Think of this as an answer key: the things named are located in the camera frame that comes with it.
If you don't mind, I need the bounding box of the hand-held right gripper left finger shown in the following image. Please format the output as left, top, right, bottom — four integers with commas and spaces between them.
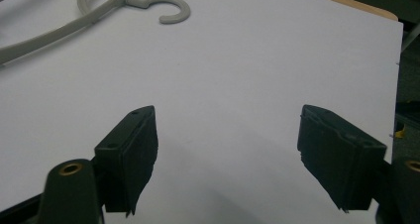
93, 105, 159, 217

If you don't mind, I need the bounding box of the white sheet table cover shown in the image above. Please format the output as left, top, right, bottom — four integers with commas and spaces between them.
0, 0, 404, 224

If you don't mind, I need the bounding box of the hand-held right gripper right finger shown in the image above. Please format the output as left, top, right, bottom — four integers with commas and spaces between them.
296, 104, 388, 214

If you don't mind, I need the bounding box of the grey plastic clothes hanger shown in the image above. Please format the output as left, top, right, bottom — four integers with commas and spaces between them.
0, 0, 192, 65

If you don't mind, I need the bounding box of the yellow object on floor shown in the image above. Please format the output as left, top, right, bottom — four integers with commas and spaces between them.
394, 123, 406, 140

